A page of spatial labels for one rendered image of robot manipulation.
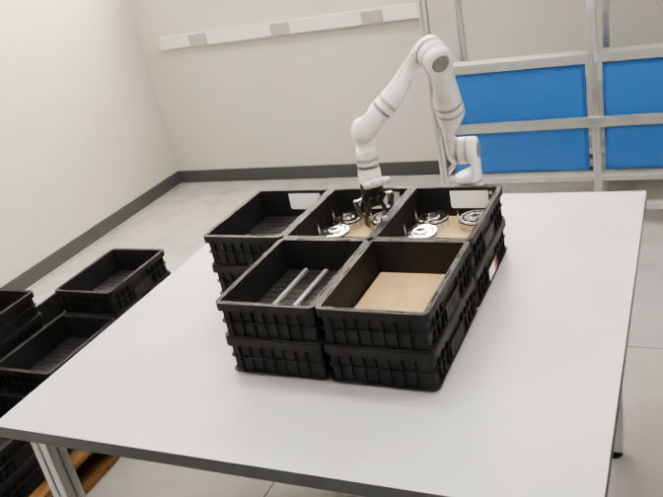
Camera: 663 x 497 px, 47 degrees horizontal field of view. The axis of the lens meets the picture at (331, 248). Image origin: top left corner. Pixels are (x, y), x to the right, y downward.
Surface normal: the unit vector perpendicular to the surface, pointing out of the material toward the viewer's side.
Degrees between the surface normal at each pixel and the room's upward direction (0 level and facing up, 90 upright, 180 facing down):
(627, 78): 90
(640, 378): 0
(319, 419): 0
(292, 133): 90
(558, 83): 90
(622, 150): 90
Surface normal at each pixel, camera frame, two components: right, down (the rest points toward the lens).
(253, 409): -0.18, -0.90
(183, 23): -0.39, 0.44
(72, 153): 0.90, 0.01
